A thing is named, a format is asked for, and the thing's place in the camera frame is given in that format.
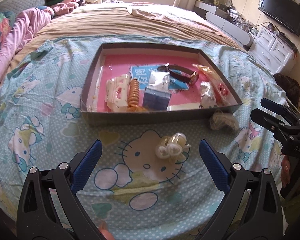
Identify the hello kitty bed sheet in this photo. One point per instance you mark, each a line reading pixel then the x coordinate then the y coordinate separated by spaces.
pixel 137 194

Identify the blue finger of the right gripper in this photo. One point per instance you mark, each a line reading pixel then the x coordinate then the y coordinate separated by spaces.
pixel 277 107

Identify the clear beaded hair clip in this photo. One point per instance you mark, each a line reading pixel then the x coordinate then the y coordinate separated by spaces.
pixel 207 95

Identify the cream hair claw clip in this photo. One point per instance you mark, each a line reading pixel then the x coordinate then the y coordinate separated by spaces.
pixel 117 90

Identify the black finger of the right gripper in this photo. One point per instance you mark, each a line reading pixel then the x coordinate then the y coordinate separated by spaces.
pixel 282 132

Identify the dark cardboard tray box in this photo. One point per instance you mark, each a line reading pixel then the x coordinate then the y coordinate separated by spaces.
pixel 136 114

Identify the red bead earrings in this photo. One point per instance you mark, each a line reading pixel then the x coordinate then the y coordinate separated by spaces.
pixel 222 94

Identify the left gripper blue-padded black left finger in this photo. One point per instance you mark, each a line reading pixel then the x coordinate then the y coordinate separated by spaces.
pixel 37 217

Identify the pink quilt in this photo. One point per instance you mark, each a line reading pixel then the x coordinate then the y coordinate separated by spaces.
pixel 27 24

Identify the beige scrunchie in bag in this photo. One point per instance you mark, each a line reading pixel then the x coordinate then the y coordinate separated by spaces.
pixel 220 120

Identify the tan striped blanket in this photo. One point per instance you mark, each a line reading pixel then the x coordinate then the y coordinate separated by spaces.
pixel 139 18

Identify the white long low bench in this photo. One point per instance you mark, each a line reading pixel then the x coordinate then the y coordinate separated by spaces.
pixel 234 31

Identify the person's right hand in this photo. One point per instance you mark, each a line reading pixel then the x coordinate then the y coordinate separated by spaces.
pixel 285 171

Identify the black flat television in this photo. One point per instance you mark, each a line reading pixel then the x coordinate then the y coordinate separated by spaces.
pixel 285 12

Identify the earring card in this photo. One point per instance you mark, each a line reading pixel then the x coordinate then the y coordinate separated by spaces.
pixel 184 107

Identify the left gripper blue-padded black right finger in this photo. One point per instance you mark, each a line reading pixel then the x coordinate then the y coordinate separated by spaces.
pixel 250 208

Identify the small clear plastic box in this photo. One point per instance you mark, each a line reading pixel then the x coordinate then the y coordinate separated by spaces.
pixel 156 100

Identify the pink book with blue label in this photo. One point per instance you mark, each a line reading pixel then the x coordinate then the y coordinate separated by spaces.
pixel 143 68

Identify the white drawer cabinet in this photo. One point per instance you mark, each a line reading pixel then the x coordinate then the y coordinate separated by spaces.
pixel 271 52

